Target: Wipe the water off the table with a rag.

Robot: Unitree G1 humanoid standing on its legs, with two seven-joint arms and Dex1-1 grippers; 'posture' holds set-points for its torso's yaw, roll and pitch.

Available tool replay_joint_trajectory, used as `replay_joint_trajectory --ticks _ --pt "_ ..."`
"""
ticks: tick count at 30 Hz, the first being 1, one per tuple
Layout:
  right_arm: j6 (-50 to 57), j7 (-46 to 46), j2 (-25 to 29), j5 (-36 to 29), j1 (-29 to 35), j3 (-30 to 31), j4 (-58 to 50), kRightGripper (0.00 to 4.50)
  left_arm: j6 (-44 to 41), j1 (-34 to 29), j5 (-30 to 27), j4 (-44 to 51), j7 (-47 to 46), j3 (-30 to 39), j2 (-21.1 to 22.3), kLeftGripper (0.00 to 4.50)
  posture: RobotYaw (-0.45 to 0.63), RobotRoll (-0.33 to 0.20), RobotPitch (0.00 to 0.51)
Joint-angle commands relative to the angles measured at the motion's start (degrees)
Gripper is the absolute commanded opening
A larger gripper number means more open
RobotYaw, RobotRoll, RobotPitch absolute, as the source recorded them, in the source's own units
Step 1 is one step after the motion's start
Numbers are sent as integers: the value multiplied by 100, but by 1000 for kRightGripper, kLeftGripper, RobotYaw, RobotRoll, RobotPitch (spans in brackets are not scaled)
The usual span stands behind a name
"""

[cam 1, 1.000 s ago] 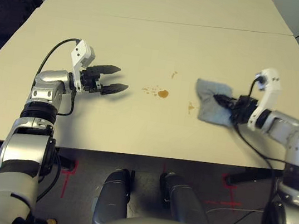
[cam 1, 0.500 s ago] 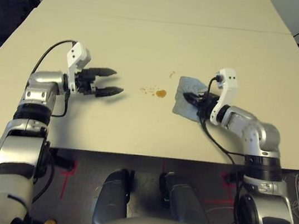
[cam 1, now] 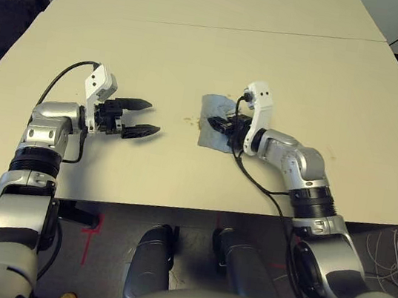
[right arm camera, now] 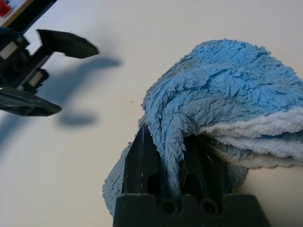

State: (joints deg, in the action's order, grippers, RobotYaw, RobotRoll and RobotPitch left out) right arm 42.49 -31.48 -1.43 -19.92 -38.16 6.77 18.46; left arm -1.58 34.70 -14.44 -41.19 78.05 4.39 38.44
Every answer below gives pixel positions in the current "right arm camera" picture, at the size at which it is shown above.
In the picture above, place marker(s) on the red blue box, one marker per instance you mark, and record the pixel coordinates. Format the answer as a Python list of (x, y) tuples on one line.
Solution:
[(4, 7)]

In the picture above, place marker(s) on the blue terry cloth rag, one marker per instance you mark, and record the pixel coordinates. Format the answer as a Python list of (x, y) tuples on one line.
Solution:
[(225, 82)]

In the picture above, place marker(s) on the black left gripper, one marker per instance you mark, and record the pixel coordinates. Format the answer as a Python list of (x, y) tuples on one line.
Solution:
[(14, 59)]

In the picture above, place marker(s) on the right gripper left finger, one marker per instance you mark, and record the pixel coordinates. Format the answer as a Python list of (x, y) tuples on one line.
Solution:
[(139, 170)]

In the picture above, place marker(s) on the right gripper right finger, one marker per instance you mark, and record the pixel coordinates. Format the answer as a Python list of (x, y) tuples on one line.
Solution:
[(201, 175)]

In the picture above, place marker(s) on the side table with black frame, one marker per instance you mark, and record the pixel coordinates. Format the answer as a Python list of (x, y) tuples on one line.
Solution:
[(40, 11)]

